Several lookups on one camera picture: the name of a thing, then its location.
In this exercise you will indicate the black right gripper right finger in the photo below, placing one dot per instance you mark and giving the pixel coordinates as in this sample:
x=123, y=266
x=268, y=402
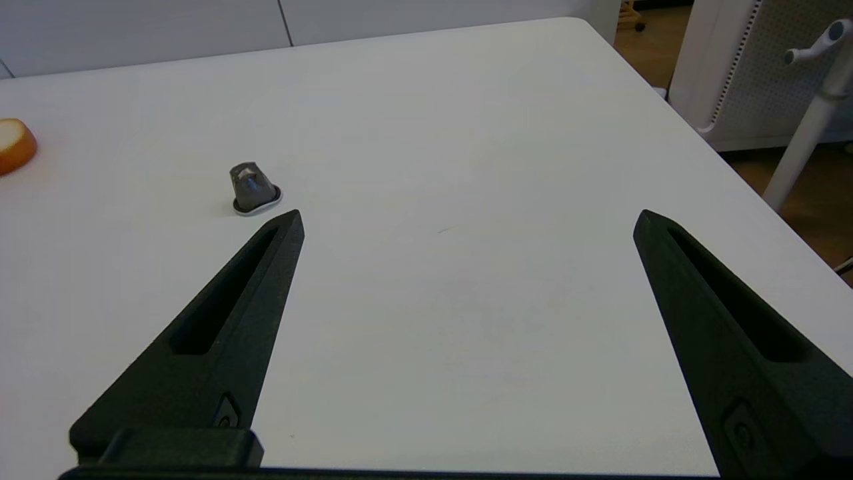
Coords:
x=746, y=373

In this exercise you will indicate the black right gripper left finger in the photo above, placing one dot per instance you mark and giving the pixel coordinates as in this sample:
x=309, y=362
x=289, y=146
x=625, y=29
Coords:
x=220, y=346

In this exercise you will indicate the dented grey coffee capsule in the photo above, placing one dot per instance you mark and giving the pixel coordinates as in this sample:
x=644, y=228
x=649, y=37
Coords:
x=252, y=188

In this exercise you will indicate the white side table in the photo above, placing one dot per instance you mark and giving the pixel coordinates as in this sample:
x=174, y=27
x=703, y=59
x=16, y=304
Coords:
x=803, y=140

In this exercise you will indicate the white bread slice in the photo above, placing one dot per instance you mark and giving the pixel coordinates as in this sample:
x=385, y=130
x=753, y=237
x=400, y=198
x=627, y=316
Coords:
x=13, y=146

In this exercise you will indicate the wooden furniture leg with caster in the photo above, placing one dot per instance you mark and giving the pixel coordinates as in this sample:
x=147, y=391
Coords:
x=630, y=16

